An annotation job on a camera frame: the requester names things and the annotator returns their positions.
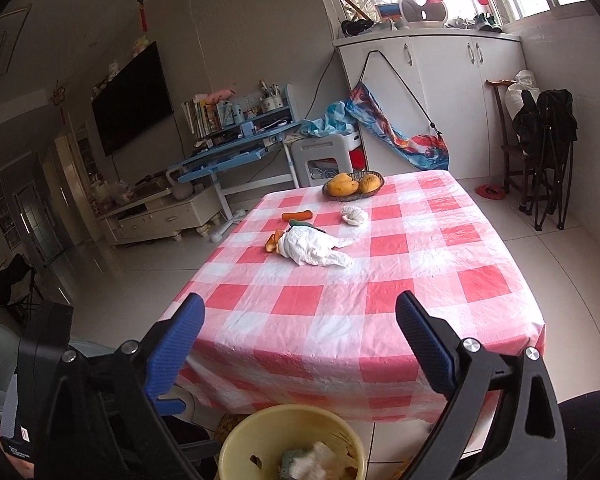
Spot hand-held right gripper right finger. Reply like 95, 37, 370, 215
396, 291, 566, 480

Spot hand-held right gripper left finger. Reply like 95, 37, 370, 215
45, 292, 216, 480

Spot yellow plastic bin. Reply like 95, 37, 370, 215
218, 404, 367, 480

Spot white plastic bag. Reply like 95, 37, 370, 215
278, 225, 355, 268

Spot small black folding chair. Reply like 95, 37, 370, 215
0, 254, 43, 321

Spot pink checkered tablecloth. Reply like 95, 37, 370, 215
157, 170, 548, 453

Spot cream television cabinet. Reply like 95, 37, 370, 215
97, 185, 221, 247

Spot beige kettlebell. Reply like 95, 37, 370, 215
166, 166, 196, 201

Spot dark woven fruit basket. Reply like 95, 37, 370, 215
322, 171, 385, 202

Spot long yellow mango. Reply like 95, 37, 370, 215
327, 173, 359, 197

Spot person's dark trousers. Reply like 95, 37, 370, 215
557, 389, 600, 480

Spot blue study desk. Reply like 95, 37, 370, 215
177, 85, 303, 236

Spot colourful printed bag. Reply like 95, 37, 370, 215
344, 82, 451, 172

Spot white storage box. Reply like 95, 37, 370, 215
347, 132, 367, 172

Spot white plastic stool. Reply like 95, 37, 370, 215
290, 135, 353, 188

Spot row of books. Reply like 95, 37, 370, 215
181, 97, 221, 138

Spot black television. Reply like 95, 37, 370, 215
91, 41, 175, 157

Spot dark wooden chair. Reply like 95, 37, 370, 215
486, 78, 536, 206

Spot light blue cloth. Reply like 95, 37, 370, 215
300, 100, 353, 138

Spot pink plush toy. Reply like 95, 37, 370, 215
204, 88, 237, 106

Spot white cabinet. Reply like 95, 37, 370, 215
332, 27, 528, 181

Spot white stuffed bag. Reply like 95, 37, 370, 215
505, 70, 543, 111

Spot red knot ornament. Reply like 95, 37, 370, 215
131, 0, 149, 33

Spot white round appliance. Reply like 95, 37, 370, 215
400, 0, 448, 28

